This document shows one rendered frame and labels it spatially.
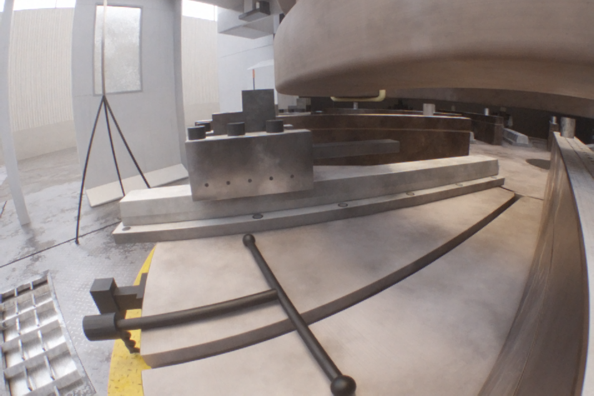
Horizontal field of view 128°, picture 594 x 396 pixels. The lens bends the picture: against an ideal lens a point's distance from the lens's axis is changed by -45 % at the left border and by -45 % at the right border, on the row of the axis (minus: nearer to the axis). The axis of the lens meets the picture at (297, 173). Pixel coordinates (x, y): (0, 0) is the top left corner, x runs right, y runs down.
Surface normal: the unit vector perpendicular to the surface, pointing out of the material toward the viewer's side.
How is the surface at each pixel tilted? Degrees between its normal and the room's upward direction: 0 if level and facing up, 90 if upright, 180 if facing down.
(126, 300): 90
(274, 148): 90
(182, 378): 0
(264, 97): 90
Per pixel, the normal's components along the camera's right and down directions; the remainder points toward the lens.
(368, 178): 0.22, -0.07
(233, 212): 0.25, 0.24
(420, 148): -0.15, 0.26
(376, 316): -0.04, -0.97
